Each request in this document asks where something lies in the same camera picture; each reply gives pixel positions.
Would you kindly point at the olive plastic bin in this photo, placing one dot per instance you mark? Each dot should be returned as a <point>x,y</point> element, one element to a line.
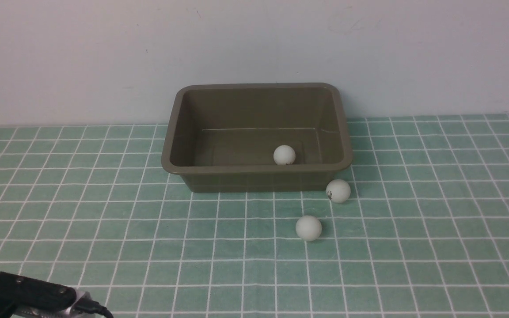
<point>221,137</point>

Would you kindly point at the plain white ball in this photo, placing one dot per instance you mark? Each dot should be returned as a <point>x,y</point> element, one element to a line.
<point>284,155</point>
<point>308,228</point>

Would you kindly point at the white logo ball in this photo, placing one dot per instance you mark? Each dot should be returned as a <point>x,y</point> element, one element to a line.
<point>338,191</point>

